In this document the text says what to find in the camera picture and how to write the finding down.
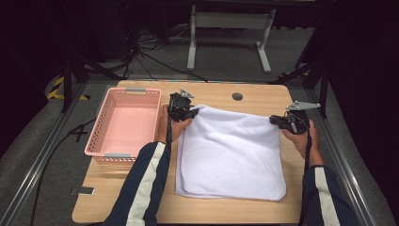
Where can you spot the person's right hand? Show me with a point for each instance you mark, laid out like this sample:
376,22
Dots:
309,144

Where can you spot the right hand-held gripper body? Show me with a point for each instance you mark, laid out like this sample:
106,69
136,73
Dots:
298,121

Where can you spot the round grey table grommet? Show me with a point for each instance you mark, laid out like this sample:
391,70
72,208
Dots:
237,96

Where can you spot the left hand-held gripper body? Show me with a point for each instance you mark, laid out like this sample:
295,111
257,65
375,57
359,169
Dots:
180,105

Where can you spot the person's left hand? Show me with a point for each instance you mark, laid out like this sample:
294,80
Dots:
171,132

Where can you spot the white printed towel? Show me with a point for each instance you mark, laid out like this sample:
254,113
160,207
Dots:
232,157

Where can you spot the aluminium floor rail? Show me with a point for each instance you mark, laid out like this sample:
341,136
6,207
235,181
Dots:
37,163
345,175

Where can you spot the black tripod stand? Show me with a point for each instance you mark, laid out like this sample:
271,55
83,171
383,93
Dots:
323,91
67,84

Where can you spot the grey metal desk frame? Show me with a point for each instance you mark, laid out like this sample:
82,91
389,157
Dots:
230,20

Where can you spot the yellow black floor tape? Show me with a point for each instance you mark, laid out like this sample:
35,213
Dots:
53,93

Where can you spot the grey metal table bracket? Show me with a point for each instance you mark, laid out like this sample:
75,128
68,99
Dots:
83,190

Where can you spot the pink plastic basket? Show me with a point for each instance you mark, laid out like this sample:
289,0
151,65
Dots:
128,125

